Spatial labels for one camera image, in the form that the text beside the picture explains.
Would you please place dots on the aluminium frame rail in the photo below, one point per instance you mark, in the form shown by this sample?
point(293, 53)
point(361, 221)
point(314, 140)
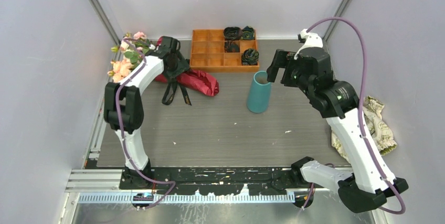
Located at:
point(93, 180)

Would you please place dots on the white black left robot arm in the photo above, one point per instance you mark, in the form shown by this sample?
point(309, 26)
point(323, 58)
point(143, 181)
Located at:
point(123, 110)

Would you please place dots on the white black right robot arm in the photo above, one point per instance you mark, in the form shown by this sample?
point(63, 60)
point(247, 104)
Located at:
point(370, 182)

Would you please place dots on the teal vase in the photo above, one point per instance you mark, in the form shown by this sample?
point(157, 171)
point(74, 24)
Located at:
point(259, 93)

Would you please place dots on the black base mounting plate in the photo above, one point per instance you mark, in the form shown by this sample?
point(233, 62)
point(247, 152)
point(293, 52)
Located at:
point(219, 181)

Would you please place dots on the crumpled beige printed cloth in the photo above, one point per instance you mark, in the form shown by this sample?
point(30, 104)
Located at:
point(381, 133)

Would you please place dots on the orange compartment tray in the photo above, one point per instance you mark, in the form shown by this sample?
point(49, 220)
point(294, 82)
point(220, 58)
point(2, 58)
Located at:
point(210, 52)

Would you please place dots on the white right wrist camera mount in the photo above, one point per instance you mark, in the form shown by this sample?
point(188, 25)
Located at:
point(308, 40)

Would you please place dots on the black ribbon gold lettering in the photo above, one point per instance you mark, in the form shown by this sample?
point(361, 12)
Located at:
point(175, 92)

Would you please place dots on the dark rolled sock back right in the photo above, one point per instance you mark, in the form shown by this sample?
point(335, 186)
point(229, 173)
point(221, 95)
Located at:
point(248, 33)

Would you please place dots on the pink flower bouquet red wrap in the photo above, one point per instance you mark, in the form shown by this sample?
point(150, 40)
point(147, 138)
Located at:
point(189, 76)

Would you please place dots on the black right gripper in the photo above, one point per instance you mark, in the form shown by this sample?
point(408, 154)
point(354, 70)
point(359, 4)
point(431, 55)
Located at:
point(279, 61)

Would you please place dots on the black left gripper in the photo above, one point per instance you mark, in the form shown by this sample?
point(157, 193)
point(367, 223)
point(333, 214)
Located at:
point(183, 66)

